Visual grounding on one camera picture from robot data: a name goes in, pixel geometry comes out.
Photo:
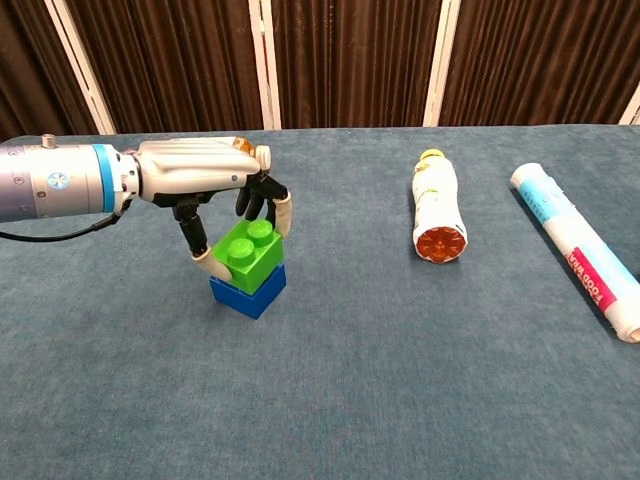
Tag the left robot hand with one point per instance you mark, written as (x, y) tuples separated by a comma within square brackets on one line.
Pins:
[(195, 170)]

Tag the blue toy building block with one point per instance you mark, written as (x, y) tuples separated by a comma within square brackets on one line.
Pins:
[(255, 297)]

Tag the white screen frame post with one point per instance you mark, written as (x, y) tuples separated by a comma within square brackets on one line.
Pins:
[(82, 65), (265, 65), (440, 62), (631, 107)]

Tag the dark brown curtain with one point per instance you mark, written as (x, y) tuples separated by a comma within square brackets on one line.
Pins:
[(350, 60)]

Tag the food wrap roll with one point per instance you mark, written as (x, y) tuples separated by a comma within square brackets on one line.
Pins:
[(575, 240)]

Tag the white-labelled bottle yellow cap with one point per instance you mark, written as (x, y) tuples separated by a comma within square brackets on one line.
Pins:
[(436, 210)]

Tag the green toy building block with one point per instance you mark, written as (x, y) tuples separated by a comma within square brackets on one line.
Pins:
[(247, 257)]

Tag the blue-grey table cloth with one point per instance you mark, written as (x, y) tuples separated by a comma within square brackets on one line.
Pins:
[(320, 375)]

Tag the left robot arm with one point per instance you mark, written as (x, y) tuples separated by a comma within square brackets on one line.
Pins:
[(55, 182)]

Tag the amber juice bottle white cap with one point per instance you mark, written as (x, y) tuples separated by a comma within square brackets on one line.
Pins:
[(255, 150)]

